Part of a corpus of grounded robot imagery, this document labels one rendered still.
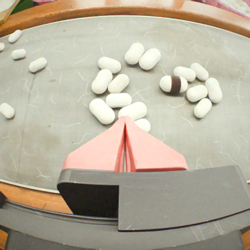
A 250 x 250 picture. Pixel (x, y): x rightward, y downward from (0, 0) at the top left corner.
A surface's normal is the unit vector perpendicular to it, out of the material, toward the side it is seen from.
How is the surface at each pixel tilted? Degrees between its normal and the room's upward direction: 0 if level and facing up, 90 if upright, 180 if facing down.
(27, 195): 45
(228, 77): 0
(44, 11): 0
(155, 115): 0
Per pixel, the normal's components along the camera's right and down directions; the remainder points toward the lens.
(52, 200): 0.00, -0.86
